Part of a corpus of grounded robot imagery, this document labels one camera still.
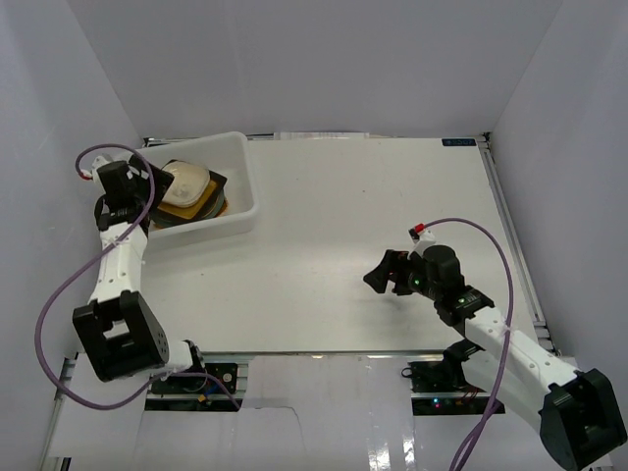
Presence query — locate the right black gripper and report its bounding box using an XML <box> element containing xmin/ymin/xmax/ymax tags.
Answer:
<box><xmin>363</xmin><ymin>250</ymin><xmax>442</xmax><ymax>302</ymax></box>

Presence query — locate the beige square bowl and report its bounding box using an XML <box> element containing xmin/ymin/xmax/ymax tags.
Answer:
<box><xmin>162</xmin><ymin>161</ymin><xmax>210</xmax><ymax>208</ymax></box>

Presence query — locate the black and amber square plate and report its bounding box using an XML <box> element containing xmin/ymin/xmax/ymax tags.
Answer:
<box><xmin>151</xmin><ymin>165</ymin><xmax>228</xmax><ymax>220</ymax></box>

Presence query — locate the teal round plate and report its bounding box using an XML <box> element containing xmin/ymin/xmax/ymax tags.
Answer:
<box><xmin>151</xmin><ymin>192</ymin><xmax>229</xmax><ymax>229</ymax></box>

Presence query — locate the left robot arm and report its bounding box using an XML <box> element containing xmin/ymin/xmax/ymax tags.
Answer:
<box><xmin>73</xmin><ymin>156</ymin><xmax>208</xmax><ymax>392</ymax></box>

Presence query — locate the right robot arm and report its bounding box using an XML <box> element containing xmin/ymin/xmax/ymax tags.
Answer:
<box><xmin>363</xmin><ymin>245</ymin><xmax>627</xmax><ymax>470</ymax></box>

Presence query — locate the white plastic bin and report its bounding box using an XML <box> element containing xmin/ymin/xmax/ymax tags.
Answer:
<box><xmin>141</xmin><ymin>131</ymin><xmax>259</xmax><ymax>253</ymax></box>

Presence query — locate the blue label sticker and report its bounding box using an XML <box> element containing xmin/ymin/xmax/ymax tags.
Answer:
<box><xmin>442</xmin><ymin>138</ymin><xmax>477</xmax><ymax>147</ymax></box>

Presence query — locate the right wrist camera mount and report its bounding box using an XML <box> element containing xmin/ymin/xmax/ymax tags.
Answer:
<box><xmin>408</xmin><ymin>224</ymin><xmax>436</xmax><ymax>256</ymax></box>

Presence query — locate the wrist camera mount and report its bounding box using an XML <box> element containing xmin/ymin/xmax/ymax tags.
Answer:
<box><xmin>78</xmin><ymin>153</ymin><xmax>114</xmax><ymax>183</ymax></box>
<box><xmin>408</xmin><ymin>224</ymin><xmax>436</xmax><ymax>256</ymax></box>

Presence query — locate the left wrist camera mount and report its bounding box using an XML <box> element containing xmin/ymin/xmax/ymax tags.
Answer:
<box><xmin>78</xmin><ymin>153</ymin><xmax>114</xmax><ymax>183</ymax></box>

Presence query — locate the aluminium table frame rail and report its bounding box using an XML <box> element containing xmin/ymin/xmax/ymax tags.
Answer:
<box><xmin>478</xmin><ymin>131</ymin><xmax>560</xmax><ymax>354</ymax></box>

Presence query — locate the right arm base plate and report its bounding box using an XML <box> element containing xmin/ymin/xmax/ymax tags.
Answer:
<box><xmin>401</xmin><ymin>360</ymin><xmax>489</xmax><ymax>417</ymax></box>

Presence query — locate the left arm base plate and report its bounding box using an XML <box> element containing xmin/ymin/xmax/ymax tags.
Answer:
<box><xmin>144</xmin><ymin>362</ymin><xmax>243</xmax><ymax>412</ymax></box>

